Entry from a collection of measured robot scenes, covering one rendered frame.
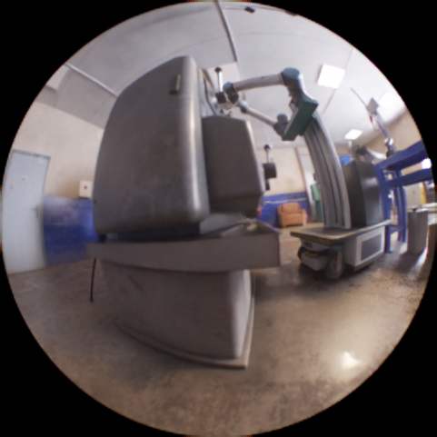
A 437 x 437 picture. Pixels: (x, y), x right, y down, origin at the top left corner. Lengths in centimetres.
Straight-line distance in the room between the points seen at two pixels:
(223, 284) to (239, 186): 23
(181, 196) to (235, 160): 17
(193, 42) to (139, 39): 90
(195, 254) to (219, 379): 44
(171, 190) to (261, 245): 20
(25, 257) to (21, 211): 79
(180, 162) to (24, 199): 332
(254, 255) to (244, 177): 18
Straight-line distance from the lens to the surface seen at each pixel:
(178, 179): 26
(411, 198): 682
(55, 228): 338
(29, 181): 351
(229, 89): 144
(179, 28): 293
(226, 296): 34
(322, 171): 145
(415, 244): 171
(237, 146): 37
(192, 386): 55
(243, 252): 25
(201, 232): 35
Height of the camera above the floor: 50
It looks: 2 degrees up
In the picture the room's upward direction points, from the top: 7 degrees counter-clockwise
